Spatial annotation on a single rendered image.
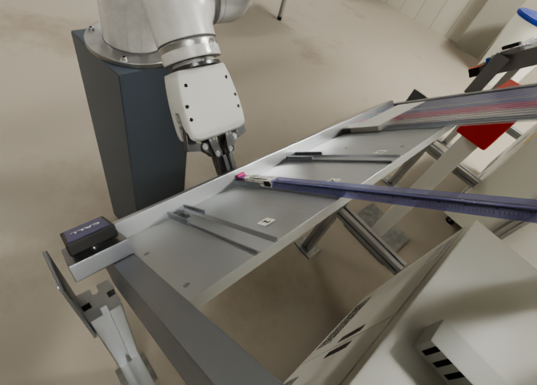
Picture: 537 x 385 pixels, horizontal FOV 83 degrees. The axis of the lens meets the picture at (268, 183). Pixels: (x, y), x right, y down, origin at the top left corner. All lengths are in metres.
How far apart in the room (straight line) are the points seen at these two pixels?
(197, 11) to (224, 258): 0.32
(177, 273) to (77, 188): 1.14
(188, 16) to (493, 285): 0.71
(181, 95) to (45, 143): 1.19
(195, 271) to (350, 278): 1.11
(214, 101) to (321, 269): 0.96
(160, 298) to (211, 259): 0.06
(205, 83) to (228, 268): 0.28
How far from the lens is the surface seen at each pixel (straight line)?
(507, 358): 0.70
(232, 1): 0.50
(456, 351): 0.57
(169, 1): 0.46
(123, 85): 0.69
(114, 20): 0.71
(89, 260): 0.31
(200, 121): 0.45
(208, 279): 0.25
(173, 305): 0.21
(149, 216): 0.41
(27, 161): 1.53
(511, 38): 3.79
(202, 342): 0.18
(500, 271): 0.80
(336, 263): 1.33
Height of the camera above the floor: 1.07
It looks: 48 degrees down
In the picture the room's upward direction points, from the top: 22 degrees clockwise
